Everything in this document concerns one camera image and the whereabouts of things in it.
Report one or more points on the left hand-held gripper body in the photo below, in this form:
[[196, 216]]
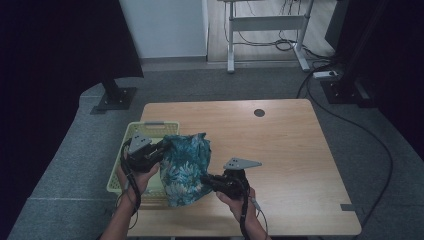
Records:
[[141, 160]]

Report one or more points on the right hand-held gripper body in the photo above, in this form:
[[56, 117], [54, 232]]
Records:
[[233, 186]]

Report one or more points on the yellow-green plastic basket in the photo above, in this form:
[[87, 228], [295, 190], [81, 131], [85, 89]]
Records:
[[150, 128]]

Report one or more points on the teal floral shirt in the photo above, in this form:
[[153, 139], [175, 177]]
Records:
[[185, 170]]

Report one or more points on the black metal stand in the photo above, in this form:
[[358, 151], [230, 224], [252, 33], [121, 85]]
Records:
[[340, 91], [115, 98]]

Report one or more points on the grey tape strip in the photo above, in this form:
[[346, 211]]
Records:
[[348, 207]]

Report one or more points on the white cabinet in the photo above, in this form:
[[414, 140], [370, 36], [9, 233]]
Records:
[[163, 26]]

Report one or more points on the dark curtain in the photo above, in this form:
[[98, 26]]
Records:
[[50, 66], [403, 66]]

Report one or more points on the white power strip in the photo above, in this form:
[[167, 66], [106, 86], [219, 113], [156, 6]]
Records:
[[325, 74]]

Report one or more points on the white desk frame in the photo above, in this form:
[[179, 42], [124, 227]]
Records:
[[266, 22]]

